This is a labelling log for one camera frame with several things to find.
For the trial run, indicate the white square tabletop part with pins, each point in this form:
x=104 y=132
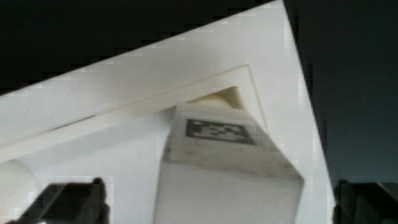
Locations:
x=85 y=123

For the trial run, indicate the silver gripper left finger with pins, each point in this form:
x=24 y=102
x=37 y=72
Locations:
x=69 y=204

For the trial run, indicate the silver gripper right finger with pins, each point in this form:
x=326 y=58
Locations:
x=366 y=203

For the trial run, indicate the white leg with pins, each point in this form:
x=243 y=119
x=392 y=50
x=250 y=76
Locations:
x=227 y=183

